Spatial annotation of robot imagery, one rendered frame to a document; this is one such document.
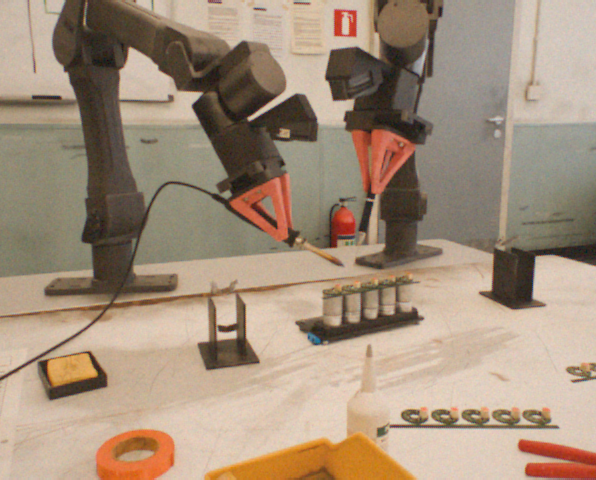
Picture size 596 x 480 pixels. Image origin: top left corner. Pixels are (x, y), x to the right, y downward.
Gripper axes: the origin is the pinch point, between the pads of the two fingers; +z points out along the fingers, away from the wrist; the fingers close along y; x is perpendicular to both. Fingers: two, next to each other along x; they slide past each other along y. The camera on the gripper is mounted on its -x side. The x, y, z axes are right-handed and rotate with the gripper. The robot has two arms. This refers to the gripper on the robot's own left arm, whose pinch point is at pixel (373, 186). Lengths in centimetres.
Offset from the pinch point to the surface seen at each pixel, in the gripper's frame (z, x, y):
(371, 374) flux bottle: 17.7, -20.0, 21.4
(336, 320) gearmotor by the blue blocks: 17.4, -2.8, 1.3
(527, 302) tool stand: 10.3, 28.2, 9.6
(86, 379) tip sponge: 27.1, -28.9, -6.3
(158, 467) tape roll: 28.2, -30.3, 11.4
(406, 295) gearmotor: 12.8, 7.0, 3.6
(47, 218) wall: 26, 54, -258
